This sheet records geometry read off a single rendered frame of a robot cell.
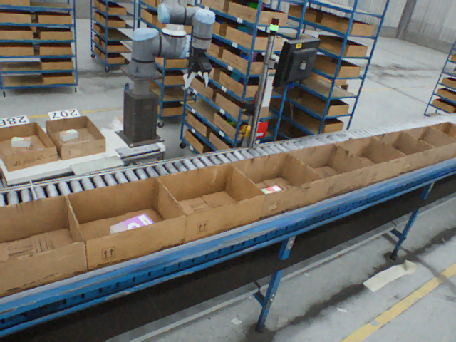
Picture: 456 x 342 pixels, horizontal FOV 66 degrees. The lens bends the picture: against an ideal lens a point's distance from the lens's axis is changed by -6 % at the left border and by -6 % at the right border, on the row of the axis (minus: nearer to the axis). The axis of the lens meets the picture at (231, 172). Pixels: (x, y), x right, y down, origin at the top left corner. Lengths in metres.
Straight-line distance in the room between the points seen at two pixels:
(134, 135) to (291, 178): 1.08
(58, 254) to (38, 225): 0.30
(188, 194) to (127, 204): 0.31
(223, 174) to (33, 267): 0.97
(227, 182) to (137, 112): 0.87
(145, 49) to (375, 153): 1.65
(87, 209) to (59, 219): 0.12
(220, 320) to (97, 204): 1.19
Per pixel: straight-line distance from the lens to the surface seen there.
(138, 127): 2.50
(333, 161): 2.36
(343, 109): 3.88
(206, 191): 1.83
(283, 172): 2.11
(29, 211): 1.56
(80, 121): 2.72
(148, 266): 1.42
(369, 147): 2.67
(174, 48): 2.38
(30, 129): 2.66
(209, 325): 2.40
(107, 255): 1.40
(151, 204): 1.72
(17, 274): 1.35
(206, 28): 1.77
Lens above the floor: 1.93
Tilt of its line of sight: 30 degrees down
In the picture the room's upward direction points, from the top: 10 degrees clockwise
